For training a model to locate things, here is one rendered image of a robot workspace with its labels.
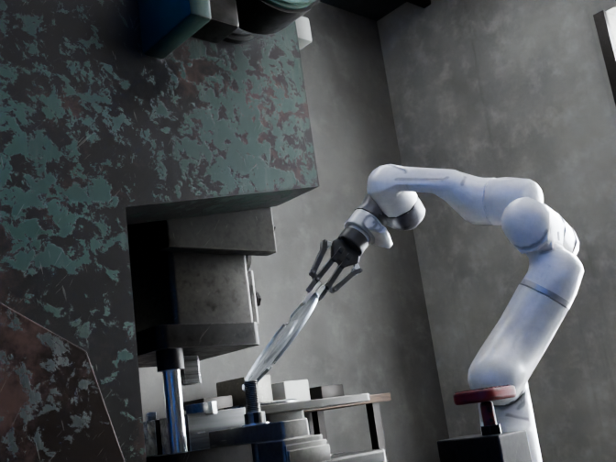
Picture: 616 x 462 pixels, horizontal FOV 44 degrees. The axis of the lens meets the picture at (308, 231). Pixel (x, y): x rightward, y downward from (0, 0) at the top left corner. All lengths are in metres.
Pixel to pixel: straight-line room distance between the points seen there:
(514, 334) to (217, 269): 0.74
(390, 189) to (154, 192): 1.04
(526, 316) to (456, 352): 4.94
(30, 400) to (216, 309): 0.40
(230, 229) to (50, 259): 0.32
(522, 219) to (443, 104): 5.19
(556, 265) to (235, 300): 0.78
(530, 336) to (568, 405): 4.42
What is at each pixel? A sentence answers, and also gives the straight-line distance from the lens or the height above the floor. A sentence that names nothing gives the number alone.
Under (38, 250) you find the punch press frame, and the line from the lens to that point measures 0.81.
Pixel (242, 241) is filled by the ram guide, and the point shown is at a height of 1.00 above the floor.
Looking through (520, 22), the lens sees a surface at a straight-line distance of 6.51.
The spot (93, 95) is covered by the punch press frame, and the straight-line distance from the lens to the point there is 0.90.
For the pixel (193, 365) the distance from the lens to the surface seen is 1.07.
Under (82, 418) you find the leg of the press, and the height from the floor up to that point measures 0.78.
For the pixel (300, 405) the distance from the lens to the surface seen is 1.12.
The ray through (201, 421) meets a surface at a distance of 1.01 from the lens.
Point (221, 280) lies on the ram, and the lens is 1.06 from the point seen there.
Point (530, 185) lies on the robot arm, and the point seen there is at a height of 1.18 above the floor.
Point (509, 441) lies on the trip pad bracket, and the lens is 0.98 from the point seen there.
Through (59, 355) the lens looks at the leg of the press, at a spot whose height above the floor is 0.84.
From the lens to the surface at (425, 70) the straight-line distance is 7.00.
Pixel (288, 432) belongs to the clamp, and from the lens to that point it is 0.89.
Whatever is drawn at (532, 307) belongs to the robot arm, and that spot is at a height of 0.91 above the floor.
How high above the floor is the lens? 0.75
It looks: 14 degrees up
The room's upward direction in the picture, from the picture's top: 8 degrees counter-clockwise
